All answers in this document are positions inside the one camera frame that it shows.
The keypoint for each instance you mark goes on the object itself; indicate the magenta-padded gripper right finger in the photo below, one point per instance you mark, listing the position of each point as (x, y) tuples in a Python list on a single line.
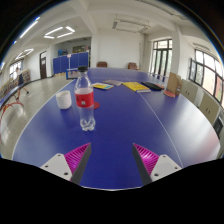
[(163, 165)]

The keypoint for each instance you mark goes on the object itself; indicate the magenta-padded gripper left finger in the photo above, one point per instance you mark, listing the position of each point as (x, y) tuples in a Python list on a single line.
[(58, 165)]

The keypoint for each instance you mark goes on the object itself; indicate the clear red-labelled water bottle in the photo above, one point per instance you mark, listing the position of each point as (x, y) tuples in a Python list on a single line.
[(84, 98)]

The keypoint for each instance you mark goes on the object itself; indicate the white paper cup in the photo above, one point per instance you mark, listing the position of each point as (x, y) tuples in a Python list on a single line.
[(63, 99)]

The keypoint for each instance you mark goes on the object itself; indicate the flat round red coaster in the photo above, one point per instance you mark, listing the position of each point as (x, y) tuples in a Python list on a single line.
[(97, 105)]

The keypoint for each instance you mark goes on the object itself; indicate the red table tennis paddle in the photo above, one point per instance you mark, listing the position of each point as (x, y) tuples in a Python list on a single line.
[(169, 94)]

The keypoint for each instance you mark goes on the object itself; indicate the beige cabinet row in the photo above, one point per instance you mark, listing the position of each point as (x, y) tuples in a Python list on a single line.
[(208, 106)]

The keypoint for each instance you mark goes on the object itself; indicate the black paddle case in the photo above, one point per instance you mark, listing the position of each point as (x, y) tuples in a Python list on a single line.
[(152, 85)]

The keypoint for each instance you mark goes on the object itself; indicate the yellow book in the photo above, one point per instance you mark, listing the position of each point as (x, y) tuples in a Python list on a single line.
[(136, 86)]

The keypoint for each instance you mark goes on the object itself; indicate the brown cardboard box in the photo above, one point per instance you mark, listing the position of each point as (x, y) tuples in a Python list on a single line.
[(173, 82)]

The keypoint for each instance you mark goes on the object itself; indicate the blue red-legged tennis table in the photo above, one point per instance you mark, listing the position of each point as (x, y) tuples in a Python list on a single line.
[(8, 96)]

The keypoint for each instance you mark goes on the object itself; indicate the table tennis net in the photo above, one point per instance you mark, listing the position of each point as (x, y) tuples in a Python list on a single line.
[(72, 73)]

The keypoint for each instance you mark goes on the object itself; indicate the person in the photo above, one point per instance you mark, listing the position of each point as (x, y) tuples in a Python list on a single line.
[(20, 79)]

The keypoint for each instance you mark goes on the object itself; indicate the wooden shelf unit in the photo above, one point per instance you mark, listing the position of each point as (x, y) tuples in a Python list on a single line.
[(7, 86)]

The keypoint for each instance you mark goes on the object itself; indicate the grey checkered booklet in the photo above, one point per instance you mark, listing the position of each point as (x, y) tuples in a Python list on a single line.
[(113, 82)]

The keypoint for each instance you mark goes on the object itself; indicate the dark brown door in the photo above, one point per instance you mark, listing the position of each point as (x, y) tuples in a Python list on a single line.
[(43, 66)]

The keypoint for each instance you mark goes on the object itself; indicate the black-framed wide window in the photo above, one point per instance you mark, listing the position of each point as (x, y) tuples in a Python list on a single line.
[(208, 75)]

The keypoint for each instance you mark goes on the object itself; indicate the blue partition boards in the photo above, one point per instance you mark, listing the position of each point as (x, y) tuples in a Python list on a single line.
[(71, 61)]

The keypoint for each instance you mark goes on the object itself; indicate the brown armchair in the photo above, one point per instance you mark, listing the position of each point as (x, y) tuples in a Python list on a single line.
[(132, 66), (102, 64)]

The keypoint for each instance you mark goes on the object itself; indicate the black-framed glass door window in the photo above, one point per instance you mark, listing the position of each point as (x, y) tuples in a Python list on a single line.
[(162, 57)]

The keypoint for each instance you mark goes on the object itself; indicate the ceiling light group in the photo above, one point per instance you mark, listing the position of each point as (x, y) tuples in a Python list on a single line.
[(55, 32)]

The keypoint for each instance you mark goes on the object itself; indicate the framed wall picture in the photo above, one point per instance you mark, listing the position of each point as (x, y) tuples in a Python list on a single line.
[(81, 49)]

